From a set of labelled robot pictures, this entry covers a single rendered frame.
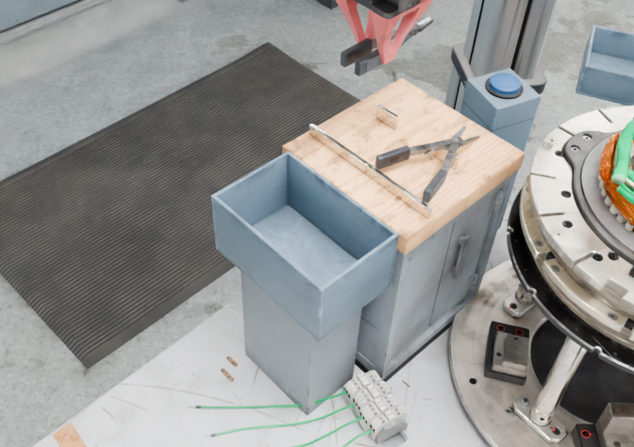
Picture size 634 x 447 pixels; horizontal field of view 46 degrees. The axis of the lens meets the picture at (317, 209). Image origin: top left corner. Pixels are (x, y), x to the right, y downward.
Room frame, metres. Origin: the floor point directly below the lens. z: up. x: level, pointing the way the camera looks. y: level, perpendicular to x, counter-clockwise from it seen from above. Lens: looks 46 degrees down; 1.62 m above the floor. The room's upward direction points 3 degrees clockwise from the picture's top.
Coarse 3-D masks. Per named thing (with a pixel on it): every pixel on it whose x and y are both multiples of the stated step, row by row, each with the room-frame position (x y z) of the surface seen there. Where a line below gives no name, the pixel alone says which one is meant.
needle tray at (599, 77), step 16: (592, 32) 0.90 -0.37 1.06; (608, 32) 0.91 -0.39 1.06; (624, 32) 0.91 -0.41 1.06; (592, 48) 0.92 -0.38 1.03; (608, 48) 0.91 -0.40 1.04; (624, 48) 0.90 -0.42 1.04; (592, 64) 0.88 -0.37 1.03; (608, 64) 0.89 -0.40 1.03; (624, 64) 0.89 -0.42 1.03; (592, 80) 0.81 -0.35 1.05; (608, 80) 0.81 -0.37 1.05; (624, 80) 0.80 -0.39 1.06; (592, 96) 0.81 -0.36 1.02; (608, 96) 0.81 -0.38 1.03; (624, 96) 0.80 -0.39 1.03
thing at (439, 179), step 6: (438, 174) 0.57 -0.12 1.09; (444, 174) 0.57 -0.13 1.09; (432, 180) 0.56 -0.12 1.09; (438, 180) 0.56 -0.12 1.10; (444, 180) 0.57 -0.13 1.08; (432, 186) 0.55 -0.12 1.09; (438, 186) 0.55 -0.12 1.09; (426, 192) 0.54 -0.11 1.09; (432, 192) 0.54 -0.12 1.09; (426, 198) 0.54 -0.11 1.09
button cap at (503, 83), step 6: (492, 78) 0.81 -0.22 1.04; (498, 78) 0.81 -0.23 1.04; (504, 78) 0.81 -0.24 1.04; (510, 78) 0.81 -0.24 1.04; (516, 78) 0.81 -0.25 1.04; (492, 84) 0.80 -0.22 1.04; (498, 84) 0.80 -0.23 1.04; (504, 84) 0.80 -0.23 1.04; (510, 84) 0.80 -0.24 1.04; (516, 84) 0.80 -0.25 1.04; (492, 90) 0.80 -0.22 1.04; (498, 90) 0.79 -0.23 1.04; (504, 90) 0.79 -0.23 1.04; (510, 90) 0.79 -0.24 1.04; (516, 90) 0.79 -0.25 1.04
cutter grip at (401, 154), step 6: (396, 150) 0.60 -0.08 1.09; (402, 150) 0.60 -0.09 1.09; (408, 150) 0.60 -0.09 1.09; (378, 156) 0.59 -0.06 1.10; (384, 156) 0.59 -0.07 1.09; (390, 156) 0.59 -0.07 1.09; (396, 156) 0.60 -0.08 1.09; (402, 156) 0.60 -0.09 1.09; (408, 156) 0.60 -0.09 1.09; (378, 162) 0.59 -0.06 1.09; (384, 162) 0.59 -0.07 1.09; (390, 162) 0.59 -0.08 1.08; (396, 162) 0.60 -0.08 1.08; (378, 168) 0.59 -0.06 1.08
